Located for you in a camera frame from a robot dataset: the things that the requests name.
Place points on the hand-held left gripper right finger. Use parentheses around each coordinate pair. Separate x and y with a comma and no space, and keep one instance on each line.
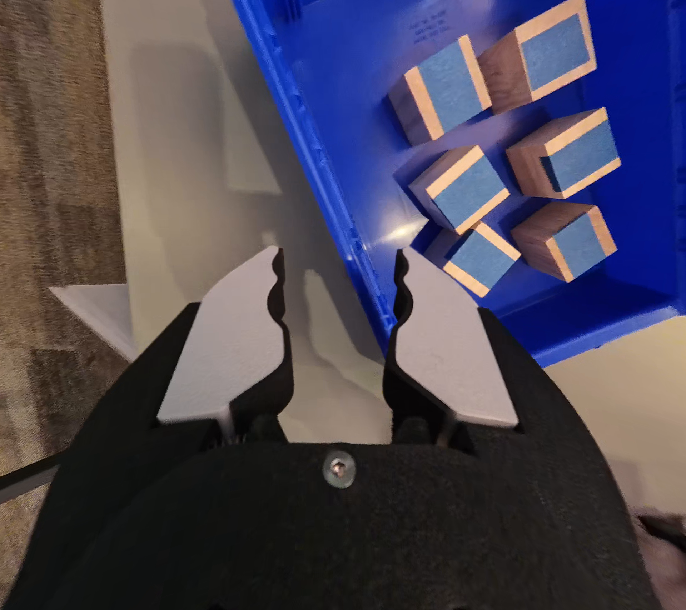
(450,358)

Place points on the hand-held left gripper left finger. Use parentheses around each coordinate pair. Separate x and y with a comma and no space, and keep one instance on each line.
(230,353)

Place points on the wooden cube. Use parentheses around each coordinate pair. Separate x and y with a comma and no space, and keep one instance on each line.
(573,245)
(482,259)
(552,53)
(466,192)
(450,85)
(579,160)

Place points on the blue plastic bin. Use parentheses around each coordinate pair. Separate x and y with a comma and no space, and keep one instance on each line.
(348,58)

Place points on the white table leg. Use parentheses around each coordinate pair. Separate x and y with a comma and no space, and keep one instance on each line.
(102,310)

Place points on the grey metal bracket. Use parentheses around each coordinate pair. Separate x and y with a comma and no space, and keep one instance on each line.
(27,481)

